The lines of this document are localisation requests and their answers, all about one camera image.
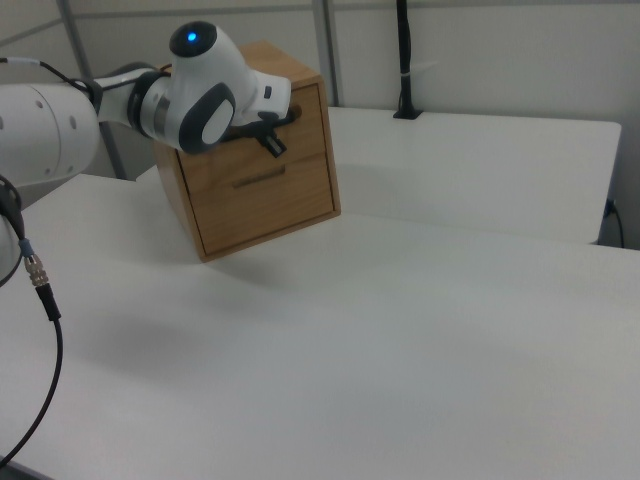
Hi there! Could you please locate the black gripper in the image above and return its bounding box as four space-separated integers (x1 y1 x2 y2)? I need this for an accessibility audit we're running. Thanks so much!
223 105 299 161

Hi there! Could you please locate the wooden drawer with black handle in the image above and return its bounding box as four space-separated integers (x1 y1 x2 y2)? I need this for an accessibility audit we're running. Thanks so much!
176 82 330 170

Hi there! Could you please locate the wooden drawer cabinet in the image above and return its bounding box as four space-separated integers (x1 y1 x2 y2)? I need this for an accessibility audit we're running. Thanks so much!
152 41 342 263

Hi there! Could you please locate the black clamp pole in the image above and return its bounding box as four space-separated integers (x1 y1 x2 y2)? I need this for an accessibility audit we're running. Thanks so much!
392 0 424 121

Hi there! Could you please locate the grey partition post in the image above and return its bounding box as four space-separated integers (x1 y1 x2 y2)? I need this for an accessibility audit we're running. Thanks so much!
312 0 347 109
58 0 127 181

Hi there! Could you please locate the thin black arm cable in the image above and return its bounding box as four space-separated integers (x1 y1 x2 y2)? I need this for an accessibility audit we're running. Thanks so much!
0 56 174 104

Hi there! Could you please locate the black cable with metal connector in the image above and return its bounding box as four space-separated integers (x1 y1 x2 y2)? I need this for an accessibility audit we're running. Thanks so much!
0 173 65 467

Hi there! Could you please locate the black power cable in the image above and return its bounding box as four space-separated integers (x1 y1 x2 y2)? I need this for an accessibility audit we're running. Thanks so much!
605 199 626 247

